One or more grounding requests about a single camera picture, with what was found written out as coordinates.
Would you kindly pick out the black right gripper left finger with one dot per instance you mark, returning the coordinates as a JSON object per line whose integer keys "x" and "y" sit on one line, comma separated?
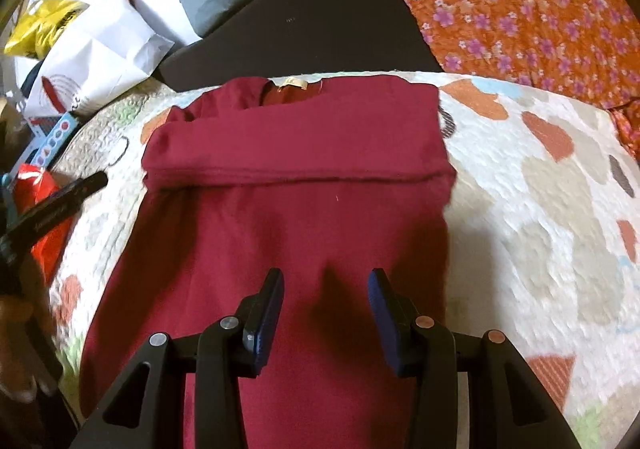
{"x": 143, "y": 408}

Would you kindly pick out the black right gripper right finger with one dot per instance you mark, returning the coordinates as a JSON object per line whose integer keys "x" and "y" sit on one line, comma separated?
{"x": 508, "y": 405}

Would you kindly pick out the dark red garment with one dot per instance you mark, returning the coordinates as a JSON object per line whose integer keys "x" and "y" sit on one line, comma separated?
{"x": 353, "y": 176}

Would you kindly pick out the person's left hand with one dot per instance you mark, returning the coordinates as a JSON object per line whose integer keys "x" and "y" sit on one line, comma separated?
{"x": 28, "y": 355}

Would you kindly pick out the red plastic bag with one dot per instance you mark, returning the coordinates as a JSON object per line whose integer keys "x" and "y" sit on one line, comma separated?
{"x": 32, "y": 188}

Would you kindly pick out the blue shapes toy box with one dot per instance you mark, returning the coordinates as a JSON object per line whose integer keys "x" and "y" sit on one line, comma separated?
{"x": 48, "y": 138}

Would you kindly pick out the quilted heart pattern bedspread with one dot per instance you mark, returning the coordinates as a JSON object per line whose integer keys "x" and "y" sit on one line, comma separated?
{"x": 544, "y": 235}

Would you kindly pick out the yellow plastic bag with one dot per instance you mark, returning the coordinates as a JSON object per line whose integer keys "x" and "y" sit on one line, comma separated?
{"x": 38, "y": 29}

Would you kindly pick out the dark brown cushion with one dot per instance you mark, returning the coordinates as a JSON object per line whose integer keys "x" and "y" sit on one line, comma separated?
{"x": 271, "y": 38}

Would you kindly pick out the orange floral fabric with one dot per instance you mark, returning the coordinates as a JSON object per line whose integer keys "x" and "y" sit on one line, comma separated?
{"x": 584, "y": 49}

